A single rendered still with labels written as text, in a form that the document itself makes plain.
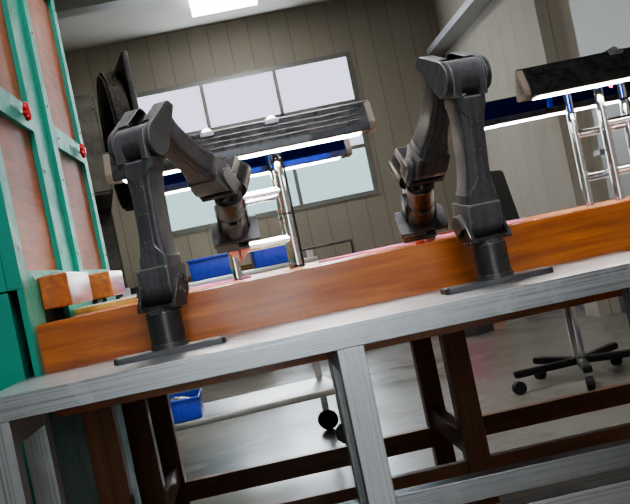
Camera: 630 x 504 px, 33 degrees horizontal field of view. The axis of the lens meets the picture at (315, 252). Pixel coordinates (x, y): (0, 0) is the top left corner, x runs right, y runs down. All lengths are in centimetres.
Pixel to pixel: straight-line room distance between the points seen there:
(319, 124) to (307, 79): 832
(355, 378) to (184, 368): 28
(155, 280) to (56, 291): 40
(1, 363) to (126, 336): 24
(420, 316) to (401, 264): 41
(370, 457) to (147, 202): 60
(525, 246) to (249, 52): 876
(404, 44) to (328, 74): 82
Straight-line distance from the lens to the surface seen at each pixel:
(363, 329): 174
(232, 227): 223
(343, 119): 246
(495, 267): 195
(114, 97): 712
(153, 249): 193
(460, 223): 196
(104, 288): 295
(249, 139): 244
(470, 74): 194
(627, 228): 226
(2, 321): 214
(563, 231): 222
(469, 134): 194
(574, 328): 486
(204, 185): 215
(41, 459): 205
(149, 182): 194
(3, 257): 213
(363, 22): 1094
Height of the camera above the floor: 79
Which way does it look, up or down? level
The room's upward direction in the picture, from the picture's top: 12 degrees counter-clockwise
